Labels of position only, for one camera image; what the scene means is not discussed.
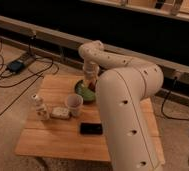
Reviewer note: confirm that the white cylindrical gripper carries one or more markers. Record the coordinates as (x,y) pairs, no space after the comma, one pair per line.
(90,70)

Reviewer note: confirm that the translucent plastic cup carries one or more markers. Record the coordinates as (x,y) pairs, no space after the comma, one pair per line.
(74,104)

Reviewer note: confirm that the white sponge block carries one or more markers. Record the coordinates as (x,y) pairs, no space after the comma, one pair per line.
(60,112)

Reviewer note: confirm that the red pepper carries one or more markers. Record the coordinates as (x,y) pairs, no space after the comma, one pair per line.
(92,85)

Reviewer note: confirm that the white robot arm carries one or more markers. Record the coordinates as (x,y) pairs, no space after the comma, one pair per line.
(121,83)

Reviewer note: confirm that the green ceramic bowl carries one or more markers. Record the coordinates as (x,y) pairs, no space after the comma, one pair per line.
(87,94)

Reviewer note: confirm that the black smartphone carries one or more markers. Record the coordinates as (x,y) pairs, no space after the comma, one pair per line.
(91,129)

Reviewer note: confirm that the wooden table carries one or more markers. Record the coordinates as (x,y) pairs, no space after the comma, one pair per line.
(62,138)

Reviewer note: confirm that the white plastic bottle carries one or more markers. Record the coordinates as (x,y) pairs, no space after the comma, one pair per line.
(40,107)

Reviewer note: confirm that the black power adapter box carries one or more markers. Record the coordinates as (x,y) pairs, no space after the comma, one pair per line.
(15,66)

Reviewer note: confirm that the wooden baseboard rail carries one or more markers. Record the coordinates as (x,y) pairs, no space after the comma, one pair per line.
(72,43)

